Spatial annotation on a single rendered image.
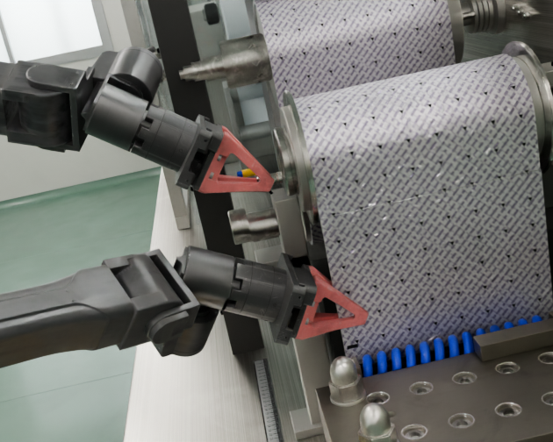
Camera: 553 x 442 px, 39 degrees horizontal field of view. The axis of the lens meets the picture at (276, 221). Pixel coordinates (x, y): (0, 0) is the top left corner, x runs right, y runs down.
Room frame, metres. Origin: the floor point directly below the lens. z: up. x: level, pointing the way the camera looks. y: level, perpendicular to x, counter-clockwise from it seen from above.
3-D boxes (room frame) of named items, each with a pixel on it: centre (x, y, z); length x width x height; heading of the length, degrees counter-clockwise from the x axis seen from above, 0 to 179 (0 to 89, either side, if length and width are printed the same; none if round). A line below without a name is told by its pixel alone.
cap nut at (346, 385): (0.69, -0.03, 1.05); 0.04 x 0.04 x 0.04
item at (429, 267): (0.77, -0.16, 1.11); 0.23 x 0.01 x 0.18; 93
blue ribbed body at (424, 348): (0.75, -0.16, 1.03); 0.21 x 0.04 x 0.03; 93
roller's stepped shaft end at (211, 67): (1.07, 0.06, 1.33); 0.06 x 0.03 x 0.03; 93
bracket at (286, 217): (0.86, 0.00, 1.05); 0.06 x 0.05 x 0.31; 93
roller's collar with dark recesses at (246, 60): (1.07, 0.00, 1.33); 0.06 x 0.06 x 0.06; 3
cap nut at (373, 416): (0.60, -0.05, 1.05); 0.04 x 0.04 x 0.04
